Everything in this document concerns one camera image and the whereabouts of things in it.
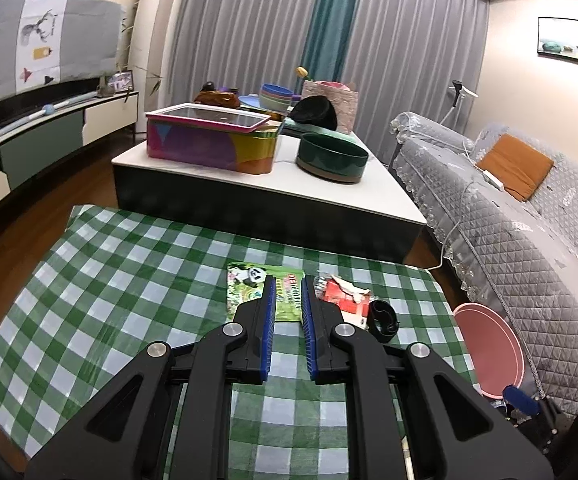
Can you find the red snack packet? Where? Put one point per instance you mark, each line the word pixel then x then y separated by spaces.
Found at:
pixel 336 295

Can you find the framed wall picture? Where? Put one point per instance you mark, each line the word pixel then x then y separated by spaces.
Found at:
pixel 574 42

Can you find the stack of coloured bowls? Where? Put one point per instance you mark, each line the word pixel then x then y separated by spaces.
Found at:
pixel 275 97

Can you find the dark coffee table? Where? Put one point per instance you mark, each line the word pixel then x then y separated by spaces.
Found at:
pixel 269 210

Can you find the thin green plant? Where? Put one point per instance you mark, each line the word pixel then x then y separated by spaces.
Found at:
pixel 131 35

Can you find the small grey figurine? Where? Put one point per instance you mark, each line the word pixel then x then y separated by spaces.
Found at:
pixel 105 89

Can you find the pink printed bag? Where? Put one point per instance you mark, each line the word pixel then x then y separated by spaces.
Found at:
pixel 346 110

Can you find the colourful tin box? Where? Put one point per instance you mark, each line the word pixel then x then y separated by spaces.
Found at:
pixel 199 147

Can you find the green panda wrapper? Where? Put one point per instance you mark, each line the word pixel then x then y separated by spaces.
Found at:
pixel 249 282

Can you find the pink plastic bin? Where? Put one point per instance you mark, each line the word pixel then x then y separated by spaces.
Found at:
pixel 489 355

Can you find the teal curtain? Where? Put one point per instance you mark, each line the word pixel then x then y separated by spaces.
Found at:
pixel 331 15

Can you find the black television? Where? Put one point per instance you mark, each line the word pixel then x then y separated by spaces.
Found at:
pixel 29 102

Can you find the pink bowl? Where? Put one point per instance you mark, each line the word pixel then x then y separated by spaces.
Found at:
pixel 331 85

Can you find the white standing air conditioner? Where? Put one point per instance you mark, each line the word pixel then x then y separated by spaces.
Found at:
pixel 161 30

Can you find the black bowl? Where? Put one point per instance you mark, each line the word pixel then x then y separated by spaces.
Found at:
pixel 314 110

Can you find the white rod blue grip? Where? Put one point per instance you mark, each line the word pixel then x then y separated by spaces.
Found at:
pixel 46 108

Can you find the grey deer-print tv cover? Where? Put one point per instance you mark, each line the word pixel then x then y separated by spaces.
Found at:
pixel 84 35

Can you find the photo frame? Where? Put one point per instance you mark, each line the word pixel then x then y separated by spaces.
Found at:
pixel 120 81

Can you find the white power strip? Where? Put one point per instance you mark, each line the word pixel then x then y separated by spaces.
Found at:
pixel 494 179

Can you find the brown teapot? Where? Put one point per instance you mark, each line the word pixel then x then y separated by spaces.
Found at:
pixel 216 97

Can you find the grey curtain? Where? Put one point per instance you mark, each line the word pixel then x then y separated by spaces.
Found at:
pixel 239 25
pixel 419 50

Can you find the orange cushion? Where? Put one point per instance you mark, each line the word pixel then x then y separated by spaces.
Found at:
pixel 516 167

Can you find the tv cabinet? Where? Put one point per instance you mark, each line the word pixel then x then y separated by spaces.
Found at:
pixel 109 115

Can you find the green round bowl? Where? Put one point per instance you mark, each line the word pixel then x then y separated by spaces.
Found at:
pixel 329 165

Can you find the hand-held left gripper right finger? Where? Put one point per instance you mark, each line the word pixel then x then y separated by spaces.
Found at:
pixel 308 325

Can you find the grey quilted sofa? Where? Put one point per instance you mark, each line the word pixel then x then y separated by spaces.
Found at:
pixel 509 260

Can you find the green checked tablecloth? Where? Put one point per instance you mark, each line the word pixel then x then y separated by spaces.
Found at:
pixel 94 300

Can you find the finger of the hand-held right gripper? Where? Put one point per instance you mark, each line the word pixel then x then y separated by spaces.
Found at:
pixel 521 400

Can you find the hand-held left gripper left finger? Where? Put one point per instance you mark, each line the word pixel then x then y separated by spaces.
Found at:
pixel 269 325

